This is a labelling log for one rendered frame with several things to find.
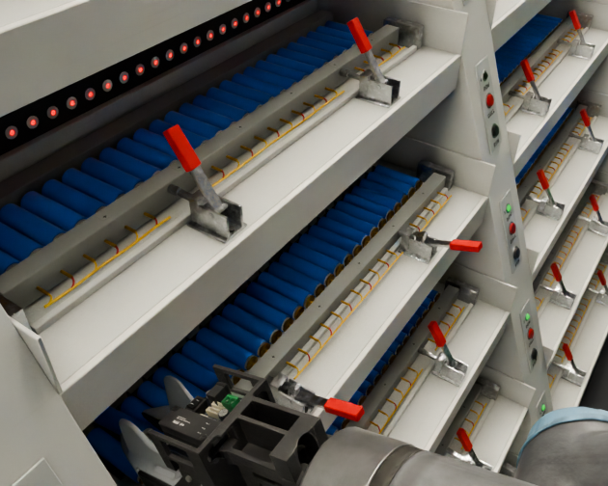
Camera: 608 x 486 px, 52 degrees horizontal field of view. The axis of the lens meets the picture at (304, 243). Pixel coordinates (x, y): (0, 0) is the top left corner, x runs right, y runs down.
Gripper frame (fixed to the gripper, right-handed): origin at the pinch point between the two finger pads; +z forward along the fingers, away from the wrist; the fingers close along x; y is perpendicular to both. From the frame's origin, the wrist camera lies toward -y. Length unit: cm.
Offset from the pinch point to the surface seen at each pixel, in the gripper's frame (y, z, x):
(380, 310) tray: -5.8, -6.4, -26.8
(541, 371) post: -45, -9, -61
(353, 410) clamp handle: -3.6, -13.2, -11.2
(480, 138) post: 2, -8, -55
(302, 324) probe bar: -2.0, -2.9, -18.4
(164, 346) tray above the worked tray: 9.9, -6.5, -1.6
